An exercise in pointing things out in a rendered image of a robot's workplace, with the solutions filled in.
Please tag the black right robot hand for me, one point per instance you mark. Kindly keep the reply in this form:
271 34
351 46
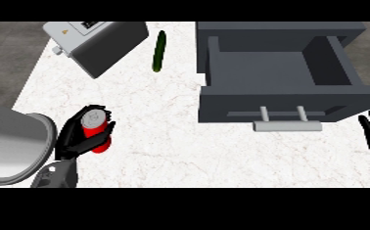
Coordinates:
364 131

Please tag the dark grey cabinet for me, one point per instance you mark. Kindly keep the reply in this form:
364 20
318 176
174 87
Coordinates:
283 30

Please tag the grey toaster appliance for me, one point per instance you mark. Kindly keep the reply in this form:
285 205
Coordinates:
96 44

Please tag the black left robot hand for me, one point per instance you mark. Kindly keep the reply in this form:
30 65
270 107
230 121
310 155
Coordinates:
72 139

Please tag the red can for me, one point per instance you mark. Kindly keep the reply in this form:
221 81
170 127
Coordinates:
96 132

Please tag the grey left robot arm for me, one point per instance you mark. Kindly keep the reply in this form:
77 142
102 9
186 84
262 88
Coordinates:
55 175

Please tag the green cucumber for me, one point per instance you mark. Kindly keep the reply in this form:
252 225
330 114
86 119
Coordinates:
159 51

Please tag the dark grey open drawer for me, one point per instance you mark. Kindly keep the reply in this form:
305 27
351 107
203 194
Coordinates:
283 87

